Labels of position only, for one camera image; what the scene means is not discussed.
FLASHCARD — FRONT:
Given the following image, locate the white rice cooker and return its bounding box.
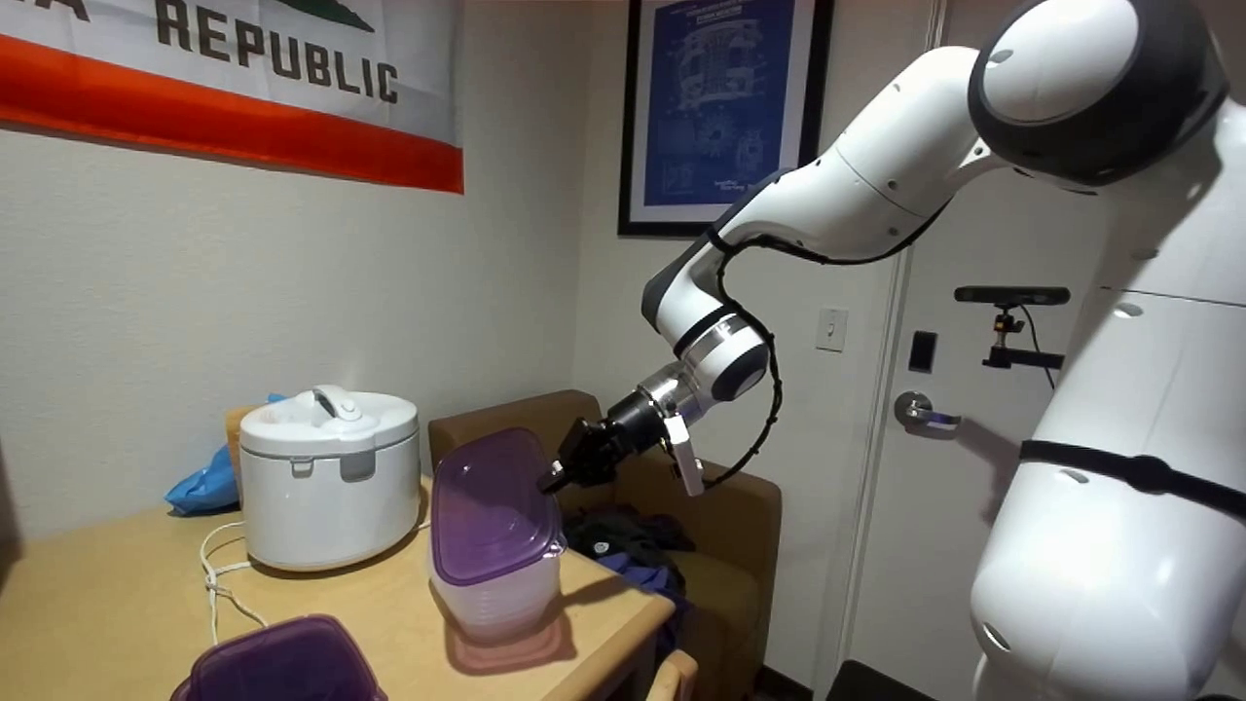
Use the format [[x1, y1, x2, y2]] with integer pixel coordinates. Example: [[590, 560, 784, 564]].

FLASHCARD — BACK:
[[236, 381, 428, 577]]

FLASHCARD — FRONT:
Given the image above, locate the wooden chair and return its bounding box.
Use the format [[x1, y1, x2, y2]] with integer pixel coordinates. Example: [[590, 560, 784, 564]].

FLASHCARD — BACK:
[[642, 647, 700, 701]]

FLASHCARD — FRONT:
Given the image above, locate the black stereo camera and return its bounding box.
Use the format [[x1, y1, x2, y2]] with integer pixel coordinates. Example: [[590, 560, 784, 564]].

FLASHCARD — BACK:
[[952, 285, 1076, 311]]

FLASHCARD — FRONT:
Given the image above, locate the blue framed poster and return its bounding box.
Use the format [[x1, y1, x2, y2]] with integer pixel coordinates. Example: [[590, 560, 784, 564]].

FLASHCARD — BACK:
[[614, 0, 837, 241]]

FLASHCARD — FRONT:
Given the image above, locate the purple plastic lid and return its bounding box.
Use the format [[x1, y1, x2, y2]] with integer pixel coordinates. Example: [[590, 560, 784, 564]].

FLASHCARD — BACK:
[[428, 424, 568, 589]]

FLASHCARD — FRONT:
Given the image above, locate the California Republic flag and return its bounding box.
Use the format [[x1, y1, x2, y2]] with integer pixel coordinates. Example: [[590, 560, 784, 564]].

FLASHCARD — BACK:
[[0, 0, 466, 198]]

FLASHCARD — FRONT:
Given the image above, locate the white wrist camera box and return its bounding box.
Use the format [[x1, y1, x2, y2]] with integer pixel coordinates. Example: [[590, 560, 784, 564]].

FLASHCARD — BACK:
[[659, 394, 712, 504]]

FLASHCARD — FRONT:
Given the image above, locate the dark clothes pile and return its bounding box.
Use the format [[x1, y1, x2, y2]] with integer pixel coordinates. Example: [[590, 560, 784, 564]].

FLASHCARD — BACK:
[[556, 504, 695, 668]]

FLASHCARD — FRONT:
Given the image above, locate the clear plastic bowl stack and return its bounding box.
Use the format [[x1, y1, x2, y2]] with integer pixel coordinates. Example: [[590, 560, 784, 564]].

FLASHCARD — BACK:
[[423, 441, 571, 651]]

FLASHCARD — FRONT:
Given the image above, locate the white door with lever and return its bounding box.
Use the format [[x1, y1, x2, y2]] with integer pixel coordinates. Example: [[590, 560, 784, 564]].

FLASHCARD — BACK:
[[813, 168, 1120, 701]]

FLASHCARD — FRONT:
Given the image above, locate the white power cord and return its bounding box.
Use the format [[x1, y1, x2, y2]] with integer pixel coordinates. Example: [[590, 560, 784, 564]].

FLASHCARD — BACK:
[[196, 507, 441, 663]]

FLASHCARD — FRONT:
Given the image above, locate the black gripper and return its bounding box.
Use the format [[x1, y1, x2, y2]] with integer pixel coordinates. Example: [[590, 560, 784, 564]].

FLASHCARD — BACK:
[[536, 411, 651, 498]]

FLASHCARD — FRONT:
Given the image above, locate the black camera cable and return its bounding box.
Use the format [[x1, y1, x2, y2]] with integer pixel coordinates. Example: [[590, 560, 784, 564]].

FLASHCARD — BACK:
[[1021, 308, 1066, 394]]

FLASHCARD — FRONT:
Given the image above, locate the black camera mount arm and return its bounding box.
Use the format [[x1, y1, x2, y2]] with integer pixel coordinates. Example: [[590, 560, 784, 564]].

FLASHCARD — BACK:
[[982, 306, 1083, 381]]

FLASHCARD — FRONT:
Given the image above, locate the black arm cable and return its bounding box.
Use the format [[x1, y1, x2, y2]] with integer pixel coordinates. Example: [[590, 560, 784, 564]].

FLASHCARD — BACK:
[[703, 228, 787, 496]]

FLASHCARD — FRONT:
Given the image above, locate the purple bowl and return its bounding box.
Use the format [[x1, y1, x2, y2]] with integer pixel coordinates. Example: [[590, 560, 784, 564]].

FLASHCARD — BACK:
[[171, 613, 389, 701]]

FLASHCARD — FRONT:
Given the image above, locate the dark grey bin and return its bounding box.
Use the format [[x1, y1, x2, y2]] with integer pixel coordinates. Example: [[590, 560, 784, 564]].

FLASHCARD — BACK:
[[0, 433, 27, 598]]

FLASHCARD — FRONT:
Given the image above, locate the white light switch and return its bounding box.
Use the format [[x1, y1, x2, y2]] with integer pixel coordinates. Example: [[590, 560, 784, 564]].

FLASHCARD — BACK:
[[813, 308, 852, 360]]

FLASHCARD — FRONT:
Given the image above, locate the blue cloth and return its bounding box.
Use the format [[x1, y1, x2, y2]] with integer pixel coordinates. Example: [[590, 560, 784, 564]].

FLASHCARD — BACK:
[[163, 441, 249, 520]]

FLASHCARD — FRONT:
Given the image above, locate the silver door lever handle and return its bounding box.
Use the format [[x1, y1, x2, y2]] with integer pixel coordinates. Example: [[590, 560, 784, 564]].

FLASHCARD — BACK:
[[891, 391, 967, 441]]

